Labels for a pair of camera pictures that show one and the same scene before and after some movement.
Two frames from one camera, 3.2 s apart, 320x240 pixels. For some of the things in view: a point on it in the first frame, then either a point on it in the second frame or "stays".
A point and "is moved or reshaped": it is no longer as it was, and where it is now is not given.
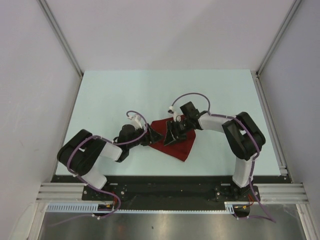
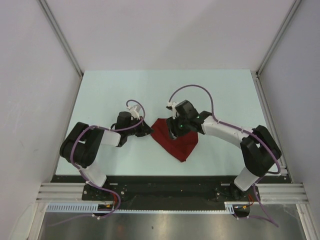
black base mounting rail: [169, 193] stays
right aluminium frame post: [290, 15] stays
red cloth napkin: [178, 149] is moved or reshaped
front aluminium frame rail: [56, 192] stays
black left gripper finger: [155, 135] -> [144, 129]
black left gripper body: [145, 141] -> [134, 130]
